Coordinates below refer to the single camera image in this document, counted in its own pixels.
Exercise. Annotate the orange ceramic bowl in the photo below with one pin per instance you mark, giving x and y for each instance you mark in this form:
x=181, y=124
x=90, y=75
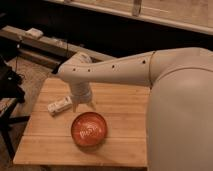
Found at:
x=89, y=129

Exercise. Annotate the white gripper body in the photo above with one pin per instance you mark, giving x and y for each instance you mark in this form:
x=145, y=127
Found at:
x=81, y=93

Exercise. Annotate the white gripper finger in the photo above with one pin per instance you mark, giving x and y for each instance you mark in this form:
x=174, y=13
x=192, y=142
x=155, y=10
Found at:
x=74, y=107
x=91, y=104

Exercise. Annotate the wooden table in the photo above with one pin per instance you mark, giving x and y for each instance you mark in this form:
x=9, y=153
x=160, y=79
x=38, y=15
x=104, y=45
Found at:
x=111, y=133

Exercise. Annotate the upper wooden shelf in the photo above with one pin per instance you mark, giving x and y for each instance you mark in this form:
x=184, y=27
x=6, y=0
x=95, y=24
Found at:
x=193, y=15

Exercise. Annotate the white box on beam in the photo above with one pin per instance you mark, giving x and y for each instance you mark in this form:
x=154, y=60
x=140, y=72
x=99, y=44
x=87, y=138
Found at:
x=34, y=33

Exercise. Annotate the long wooden beam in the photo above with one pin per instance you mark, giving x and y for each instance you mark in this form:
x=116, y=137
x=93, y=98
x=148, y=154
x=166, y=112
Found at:
x=49, y=44

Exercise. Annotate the black stand at left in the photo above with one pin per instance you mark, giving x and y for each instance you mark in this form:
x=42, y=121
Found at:
x=10, y=88

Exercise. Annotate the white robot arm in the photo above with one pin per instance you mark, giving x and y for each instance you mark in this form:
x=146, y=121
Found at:
x=179, y=119

